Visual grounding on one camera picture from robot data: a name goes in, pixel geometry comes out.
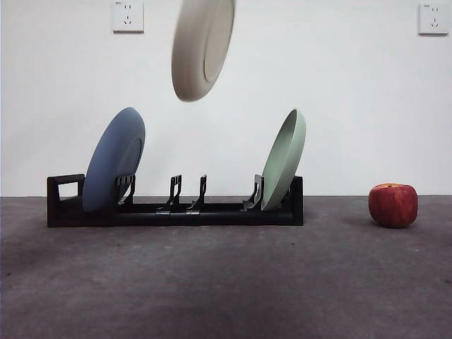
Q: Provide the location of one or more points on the pale yellow plate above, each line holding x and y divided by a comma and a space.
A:
190, 53

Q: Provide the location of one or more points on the blue plate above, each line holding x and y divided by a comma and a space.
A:
109, 159

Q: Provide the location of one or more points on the black plate rack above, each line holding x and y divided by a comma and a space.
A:
88, 219

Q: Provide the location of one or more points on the green plate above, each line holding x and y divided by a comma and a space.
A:
282, 166

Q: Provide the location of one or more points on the white wall socket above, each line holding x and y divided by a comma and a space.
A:
128, 17
433, 19

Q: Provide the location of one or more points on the red apple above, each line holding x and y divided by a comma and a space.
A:
392, 206

